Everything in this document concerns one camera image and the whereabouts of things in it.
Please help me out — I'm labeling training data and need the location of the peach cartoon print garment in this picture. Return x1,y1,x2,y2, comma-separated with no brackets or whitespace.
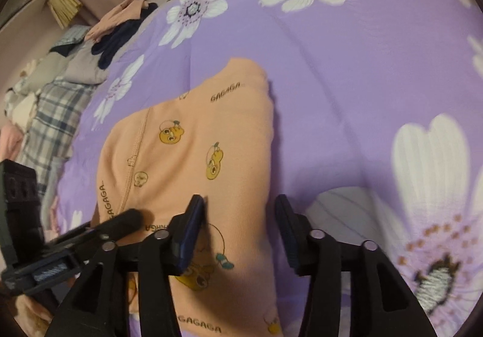
97,58,282,336

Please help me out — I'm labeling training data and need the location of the grey plaid blanket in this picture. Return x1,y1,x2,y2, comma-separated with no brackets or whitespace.
16,79,98,197

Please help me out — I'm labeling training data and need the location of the grey folded cloth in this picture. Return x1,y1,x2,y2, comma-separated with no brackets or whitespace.
13,42,107,95

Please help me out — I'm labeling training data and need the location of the dark navy garment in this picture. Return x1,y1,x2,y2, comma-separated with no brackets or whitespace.
91,2,158,70

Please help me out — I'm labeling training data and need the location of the purple floral bed sheet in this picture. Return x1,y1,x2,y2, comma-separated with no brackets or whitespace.
56,0,482,336

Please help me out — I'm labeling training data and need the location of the pink folded garment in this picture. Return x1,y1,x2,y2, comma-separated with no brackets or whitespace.
84,0,148,42

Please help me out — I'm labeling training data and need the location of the yellow woven basket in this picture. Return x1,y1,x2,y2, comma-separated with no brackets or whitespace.
47,0,83,29

